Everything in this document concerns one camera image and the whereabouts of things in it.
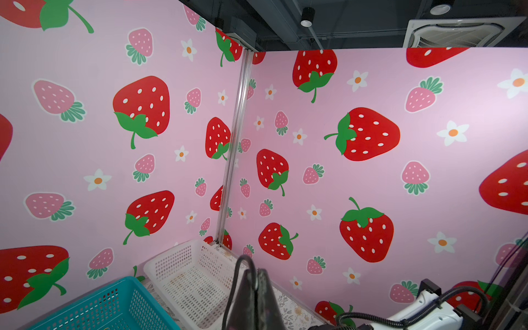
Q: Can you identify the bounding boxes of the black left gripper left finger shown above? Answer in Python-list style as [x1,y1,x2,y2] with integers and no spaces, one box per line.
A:
[225,269,258,330]

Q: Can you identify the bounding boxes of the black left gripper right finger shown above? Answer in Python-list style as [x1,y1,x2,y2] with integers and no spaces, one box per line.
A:
[258,269,285,330]

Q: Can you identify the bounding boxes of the black cable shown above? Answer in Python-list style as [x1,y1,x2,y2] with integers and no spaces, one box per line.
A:
[221,254,260,330]

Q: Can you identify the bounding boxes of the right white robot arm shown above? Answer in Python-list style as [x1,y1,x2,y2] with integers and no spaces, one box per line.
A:
[310,279,502,329]

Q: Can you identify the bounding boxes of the right white plastic basket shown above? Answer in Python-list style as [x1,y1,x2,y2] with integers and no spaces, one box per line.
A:
[144,240,259,329]

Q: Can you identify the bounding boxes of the teal plastic basket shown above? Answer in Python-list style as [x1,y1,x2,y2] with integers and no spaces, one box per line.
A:
[29,276,180,330]

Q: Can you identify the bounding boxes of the ceiling spot light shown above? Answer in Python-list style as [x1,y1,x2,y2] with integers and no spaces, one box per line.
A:
[300,7,316,28]

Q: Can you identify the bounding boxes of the ceiling air conditioner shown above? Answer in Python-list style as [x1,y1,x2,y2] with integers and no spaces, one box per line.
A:
[403,16,526,48]

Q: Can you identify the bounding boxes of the right aluminium corner post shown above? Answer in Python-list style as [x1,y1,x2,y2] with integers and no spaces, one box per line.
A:
[216,49,254,246]

